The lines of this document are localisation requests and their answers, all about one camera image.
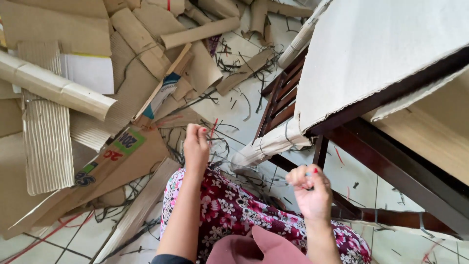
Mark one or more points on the person's left hand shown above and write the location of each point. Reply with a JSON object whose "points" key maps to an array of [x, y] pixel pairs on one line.
{"points": [[196, 152]]}

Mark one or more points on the person's right hand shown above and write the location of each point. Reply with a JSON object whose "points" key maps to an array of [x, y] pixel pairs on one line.
{"points": [[315, 200]]}

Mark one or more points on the blue printed cardboard piece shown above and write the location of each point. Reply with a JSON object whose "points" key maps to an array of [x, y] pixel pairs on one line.
{"points": [[164, 91]]}

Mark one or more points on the cardboard wrapping on chair leg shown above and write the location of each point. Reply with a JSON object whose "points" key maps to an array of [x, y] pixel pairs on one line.
{"points": [[271, 145]]}

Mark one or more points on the pink cloth garment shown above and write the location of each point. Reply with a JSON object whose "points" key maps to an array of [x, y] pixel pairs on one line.
{"points": [[263, 249]]}

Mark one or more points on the floral maroon skirt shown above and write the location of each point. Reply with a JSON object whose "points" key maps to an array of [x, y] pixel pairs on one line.
{"points": [[234, 212]]}

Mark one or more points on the thin wooden stick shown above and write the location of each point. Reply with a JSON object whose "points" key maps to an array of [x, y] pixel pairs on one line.
{"points": [[163, 80]]}

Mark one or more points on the long narrow cardboard strip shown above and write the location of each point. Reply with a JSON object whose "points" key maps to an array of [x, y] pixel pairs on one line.
{"points": [[141, 209]]}

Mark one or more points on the printed cardboard with green label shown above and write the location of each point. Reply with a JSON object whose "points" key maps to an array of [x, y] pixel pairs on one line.
{"points": [[110, 165]]}

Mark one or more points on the dark brown wooden chair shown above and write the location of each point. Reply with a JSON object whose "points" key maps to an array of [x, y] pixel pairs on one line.
{"points": [[395, 161]]}

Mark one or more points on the scattered black strip scraps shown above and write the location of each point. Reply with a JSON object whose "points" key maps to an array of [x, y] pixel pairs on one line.
{"points": [[238, 73]]}

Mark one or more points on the heap of brown cardboard pieces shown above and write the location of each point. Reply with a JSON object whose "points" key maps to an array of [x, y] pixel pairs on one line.
{"points": [[146, 55]]}

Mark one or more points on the dark blue sleeve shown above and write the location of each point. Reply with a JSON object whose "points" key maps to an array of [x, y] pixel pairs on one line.
{"points": [[170, 259]]}

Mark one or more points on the short rolled cardboard tube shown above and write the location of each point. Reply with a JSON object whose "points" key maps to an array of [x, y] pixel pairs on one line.
{"points": [[199, 33]]}

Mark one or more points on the white cardboard sheet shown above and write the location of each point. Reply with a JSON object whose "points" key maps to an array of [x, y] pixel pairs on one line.
{"points": [[89, 73]]}

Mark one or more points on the light brown cardboard panel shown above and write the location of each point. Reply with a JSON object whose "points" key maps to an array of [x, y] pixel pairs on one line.
{"points": [[432, 135]]}

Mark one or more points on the ribbed corrugated cardboard sheet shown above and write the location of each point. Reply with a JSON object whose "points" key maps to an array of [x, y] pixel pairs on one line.
{"points": [[47, 146]]}

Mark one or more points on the large grey cardboard sheet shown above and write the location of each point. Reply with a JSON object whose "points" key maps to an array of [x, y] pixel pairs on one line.
{"points": [[370, 55]]}

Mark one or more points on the long rolled cardboard tube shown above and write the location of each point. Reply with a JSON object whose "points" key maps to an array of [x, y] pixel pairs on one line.
{"points": [[55, 86]]}

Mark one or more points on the cardboard wrapped chair post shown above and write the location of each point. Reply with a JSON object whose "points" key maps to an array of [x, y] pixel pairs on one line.
{"points": [[301, 38]]}

